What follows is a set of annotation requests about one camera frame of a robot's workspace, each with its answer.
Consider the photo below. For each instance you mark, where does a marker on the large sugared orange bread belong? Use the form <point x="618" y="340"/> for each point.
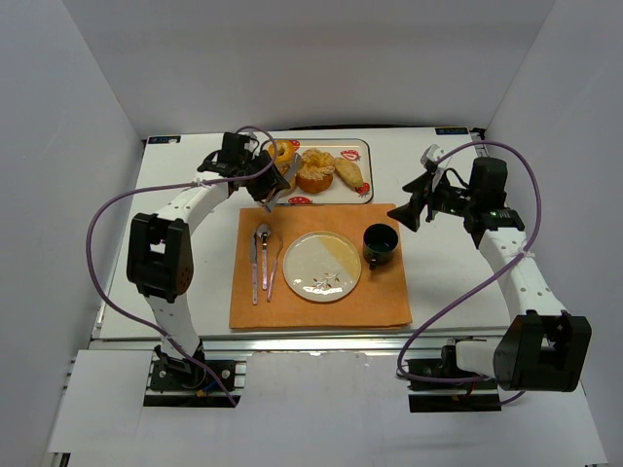
<point x="316" y="172"/>

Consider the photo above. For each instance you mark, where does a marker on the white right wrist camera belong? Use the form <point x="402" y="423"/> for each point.
<point x="431" y="157"/>

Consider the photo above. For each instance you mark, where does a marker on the pink handled spoon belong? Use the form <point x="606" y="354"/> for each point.
<point x="263" y="232"/>

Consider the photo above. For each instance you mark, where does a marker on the orange cloth placemat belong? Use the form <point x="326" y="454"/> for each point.
<point x="380" y="299"/>

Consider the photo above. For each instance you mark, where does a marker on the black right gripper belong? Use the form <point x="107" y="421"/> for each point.
<point x="423" y="202"/>

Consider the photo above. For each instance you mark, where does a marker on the lower ring bagel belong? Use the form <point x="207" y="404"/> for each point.
<point x="291" y="183"/>

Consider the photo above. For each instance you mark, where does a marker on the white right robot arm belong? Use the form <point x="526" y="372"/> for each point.
<point x="545" y="346"/>

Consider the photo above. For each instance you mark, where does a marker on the aluminium table frame rail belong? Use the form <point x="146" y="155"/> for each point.
<point x="442" y="266"/>

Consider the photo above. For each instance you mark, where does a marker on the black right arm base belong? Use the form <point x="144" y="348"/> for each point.
<point x="438" y="385"/>

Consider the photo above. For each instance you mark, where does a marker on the upper ring bagel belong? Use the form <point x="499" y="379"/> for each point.
<point x="282" y="151"/>

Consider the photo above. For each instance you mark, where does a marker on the pink handled knife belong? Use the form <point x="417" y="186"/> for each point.
<point x="254" y="267"/>

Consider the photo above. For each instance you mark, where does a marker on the white strawberry pattern tray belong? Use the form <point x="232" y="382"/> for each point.
<point x="355" y="150"/>

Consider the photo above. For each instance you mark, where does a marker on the silver metal tongs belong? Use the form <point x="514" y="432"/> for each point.
<point x="283" y="183"/>

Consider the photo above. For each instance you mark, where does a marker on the ring bagel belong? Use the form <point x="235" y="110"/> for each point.
<point x="282" y="151"/>
<point x="291" y="183"/>

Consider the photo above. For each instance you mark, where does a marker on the oblong pale bread roll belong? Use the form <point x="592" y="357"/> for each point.
<point x="349" y="173"/>

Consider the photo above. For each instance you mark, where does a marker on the pink handled fork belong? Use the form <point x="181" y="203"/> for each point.
<point x="272" y="276"/>

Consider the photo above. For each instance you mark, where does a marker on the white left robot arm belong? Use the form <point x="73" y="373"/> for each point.
<point x="160" y="258"/>

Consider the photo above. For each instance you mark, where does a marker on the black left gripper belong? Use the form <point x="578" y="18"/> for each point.
<point x="272" y="176"/>

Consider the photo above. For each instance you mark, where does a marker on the cream ceramic plate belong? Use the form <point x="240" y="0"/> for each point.
<point x="322" y="267"/>

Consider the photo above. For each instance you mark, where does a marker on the dark green mug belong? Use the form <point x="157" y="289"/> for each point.
<point x="380" y="242"/>

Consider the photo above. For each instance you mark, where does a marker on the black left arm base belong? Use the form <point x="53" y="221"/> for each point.
<point x="174" y="383"/>

